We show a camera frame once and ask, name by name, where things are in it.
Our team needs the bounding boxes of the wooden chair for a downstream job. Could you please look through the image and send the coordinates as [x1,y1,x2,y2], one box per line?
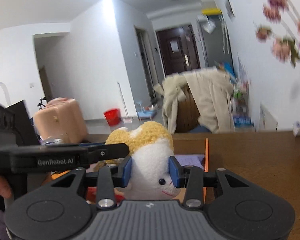
[175,85,211,133]

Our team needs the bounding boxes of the lavender knitted cloth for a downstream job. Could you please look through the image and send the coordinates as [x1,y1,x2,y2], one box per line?
[175,154,205,170]

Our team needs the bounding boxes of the black paper shopping bag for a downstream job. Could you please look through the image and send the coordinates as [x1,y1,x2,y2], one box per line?
[0,82,40,146]

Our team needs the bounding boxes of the dried pink roses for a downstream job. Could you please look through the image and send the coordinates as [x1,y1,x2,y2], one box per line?
[255,0,300,68]

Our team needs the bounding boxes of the grey refrigerator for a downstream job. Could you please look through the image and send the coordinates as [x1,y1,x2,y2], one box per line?
[198,15,234,70]

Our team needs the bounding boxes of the yellow box on refrigerator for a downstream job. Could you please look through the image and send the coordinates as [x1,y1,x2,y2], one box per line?
[202,8,222,16]

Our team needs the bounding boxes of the small blue stool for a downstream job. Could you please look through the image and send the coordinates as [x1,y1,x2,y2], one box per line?
[137,102,157,120]

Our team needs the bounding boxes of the person's hand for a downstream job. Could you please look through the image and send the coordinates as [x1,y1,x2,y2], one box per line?
[0,175,15,201]

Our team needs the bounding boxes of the yellow white plush toy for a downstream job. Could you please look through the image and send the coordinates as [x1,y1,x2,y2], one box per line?
[106,121,180,200]

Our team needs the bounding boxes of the dark brown entry door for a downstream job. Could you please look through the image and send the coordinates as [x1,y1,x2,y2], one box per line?
[156,25,200,75]

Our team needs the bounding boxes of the red plastic bucket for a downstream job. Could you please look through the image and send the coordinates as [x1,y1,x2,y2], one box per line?
[103,108,121,127]

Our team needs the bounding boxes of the beige coat on chair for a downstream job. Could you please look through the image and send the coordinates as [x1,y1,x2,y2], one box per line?
[153,68,235,134]

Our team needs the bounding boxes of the red cardboard box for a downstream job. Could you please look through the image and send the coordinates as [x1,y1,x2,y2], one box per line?
[50,139,209,203]

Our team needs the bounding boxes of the camera tripod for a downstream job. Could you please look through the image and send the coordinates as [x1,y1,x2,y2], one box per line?
[37,97,47,109]

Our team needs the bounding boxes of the pink hard-shell suitcase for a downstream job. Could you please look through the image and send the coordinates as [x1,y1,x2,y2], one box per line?
[33,99,88,144]

